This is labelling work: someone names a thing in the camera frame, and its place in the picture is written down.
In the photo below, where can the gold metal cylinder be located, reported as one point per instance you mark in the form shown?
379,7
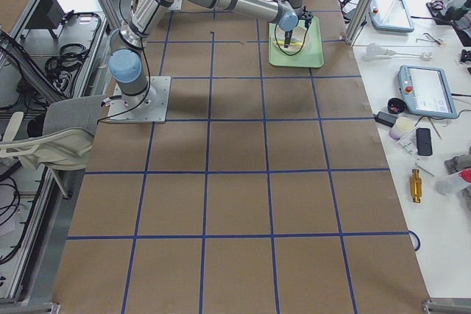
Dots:
415,183

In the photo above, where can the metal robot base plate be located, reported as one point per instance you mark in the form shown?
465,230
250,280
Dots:
149,106

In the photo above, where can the beige round plate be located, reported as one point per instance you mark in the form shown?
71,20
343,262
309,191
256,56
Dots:
300,39

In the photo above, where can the black round container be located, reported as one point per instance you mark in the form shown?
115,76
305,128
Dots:
396,105

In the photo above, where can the white office chair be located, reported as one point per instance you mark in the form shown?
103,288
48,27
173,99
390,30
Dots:
66,140

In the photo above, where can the black smartphone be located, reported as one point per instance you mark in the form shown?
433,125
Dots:
424,142

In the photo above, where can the black power adapter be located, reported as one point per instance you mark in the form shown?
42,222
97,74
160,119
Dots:
385,119

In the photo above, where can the light green plastic tray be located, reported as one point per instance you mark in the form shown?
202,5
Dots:
309,57

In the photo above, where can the yellow plastic fork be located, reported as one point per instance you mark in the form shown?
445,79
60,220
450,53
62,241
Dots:
283,43

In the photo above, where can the grey teach pendant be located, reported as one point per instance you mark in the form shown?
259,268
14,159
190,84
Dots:
426,92
390,15

